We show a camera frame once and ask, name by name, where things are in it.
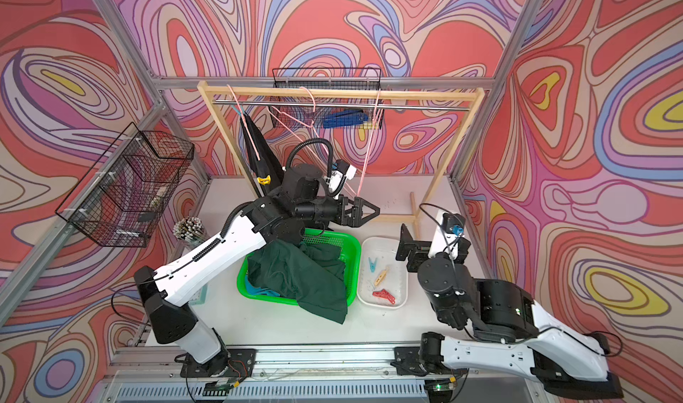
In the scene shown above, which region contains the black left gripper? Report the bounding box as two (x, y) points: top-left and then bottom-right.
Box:
(292, 193), (381, 229)

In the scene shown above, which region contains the wooden clothespin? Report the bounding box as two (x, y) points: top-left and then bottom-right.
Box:
(373, 268), (389, 287)

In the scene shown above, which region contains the dark green t-shirt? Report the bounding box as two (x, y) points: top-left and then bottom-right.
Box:
(247, 240), (348, 324)

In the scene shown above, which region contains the pink hanger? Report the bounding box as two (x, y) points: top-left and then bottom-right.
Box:
(227, 85), (261, 161)
(356, 89), (382, 197)
(268, 106), (320, 142)

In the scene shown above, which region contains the teal t-shirt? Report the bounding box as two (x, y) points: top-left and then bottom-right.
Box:
(245, 281), (280, 297)

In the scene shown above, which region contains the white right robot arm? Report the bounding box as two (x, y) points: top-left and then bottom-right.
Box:
(391, 209), (624, 401)

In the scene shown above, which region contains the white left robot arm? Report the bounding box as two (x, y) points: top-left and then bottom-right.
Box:
(134, 138), (380, 377)

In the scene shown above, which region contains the green perforated plastic basket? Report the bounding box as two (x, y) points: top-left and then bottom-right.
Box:
(236, 229), (361, 306)

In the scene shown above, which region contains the white plastic tray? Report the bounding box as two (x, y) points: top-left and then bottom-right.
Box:
(357, 237), (408, 310)

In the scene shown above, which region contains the blue stapler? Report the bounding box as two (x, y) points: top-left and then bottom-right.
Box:
(322, 110), (368, 128)

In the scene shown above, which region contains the yellow clothespin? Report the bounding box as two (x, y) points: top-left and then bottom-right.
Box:
(257, 175), (271, 185)

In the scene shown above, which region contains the black t-shirt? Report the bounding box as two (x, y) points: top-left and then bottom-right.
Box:
(240, 113), (285, 195)

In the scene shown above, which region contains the pine cone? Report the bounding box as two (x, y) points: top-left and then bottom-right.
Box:
(173, 216), (206, 248)

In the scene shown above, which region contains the small green clock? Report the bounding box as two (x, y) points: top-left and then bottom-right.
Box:
(189, 285), (208, 305)

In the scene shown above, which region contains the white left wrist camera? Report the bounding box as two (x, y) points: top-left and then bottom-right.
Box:
(327, 159), (358, 198)

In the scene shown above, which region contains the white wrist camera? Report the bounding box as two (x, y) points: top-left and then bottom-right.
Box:
(429, 209), (471, 264)
(327, 159), (358, 198)

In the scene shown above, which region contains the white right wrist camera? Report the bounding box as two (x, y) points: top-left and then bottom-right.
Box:
(429, 209), (471, 264)

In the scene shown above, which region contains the black wire basket back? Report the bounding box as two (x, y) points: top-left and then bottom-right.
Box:
(269, 65), (383, 132)

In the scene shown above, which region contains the black wire basket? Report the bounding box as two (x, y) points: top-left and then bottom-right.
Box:
(269, 65), (383, 132)
(55, 124), (195, 248)

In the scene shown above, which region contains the wooden clothes rack frame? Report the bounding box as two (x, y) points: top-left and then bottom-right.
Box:
(197, 80), (486, 203)

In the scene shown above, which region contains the black wire basket left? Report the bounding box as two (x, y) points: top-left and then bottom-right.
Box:
(55, 124), (195, 248)

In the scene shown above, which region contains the metal rail base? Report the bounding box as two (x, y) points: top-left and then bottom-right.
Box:
(91, 343), (549, 402)

